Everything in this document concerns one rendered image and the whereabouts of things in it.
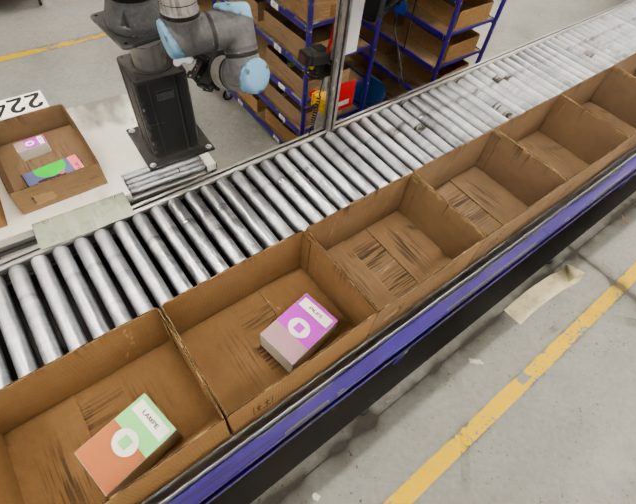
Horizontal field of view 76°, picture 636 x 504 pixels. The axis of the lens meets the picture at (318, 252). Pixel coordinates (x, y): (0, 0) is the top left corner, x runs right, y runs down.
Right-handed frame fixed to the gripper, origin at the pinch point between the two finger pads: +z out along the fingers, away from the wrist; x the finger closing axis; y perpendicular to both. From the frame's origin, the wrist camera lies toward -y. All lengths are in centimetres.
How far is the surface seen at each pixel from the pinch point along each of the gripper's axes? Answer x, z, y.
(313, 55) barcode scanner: 30.9, -15.7, -26.1
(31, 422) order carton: -18, -45, 98
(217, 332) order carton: 9, -56, 67
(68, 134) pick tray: -4, 51, 38
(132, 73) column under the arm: -8.4, 13.2, 11.3
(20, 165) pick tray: -15, 47, 56
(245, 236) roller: 31, -26, 43
